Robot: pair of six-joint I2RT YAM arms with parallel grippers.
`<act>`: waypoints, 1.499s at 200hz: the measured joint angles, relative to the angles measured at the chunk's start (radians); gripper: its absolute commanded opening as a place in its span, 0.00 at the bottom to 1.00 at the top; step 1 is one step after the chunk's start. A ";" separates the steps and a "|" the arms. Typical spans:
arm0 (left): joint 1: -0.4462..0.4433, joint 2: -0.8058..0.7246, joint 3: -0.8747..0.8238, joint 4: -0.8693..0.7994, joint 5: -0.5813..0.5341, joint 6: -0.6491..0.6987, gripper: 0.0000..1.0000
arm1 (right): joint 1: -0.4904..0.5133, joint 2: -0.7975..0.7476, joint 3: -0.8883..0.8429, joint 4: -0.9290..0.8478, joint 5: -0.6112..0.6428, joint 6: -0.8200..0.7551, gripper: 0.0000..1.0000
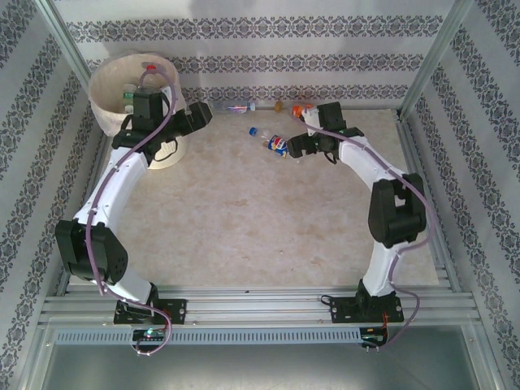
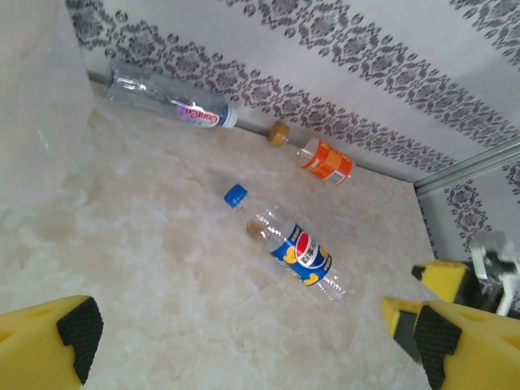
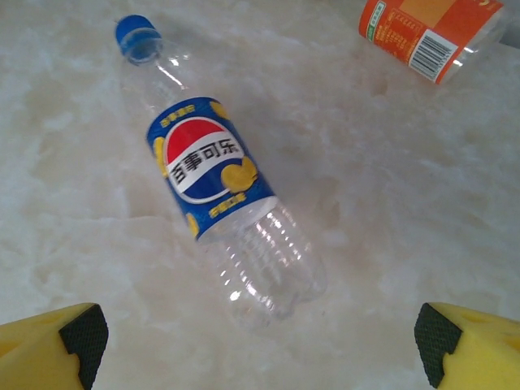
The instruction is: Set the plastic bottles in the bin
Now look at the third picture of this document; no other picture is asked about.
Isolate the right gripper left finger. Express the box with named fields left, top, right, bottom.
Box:
left=0, top=302, right=110, bottom=390

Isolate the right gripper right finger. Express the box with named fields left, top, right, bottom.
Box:
left=414, top=302, right=520, bottom=390

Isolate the orange label juice bottle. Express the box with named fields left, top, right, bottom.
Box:
left=357, top=0, right=507, bottom=85

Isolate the Pepsi bottle blue cap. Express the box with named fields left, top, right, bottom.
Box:
left=113, top=14, right=329, bottom=326

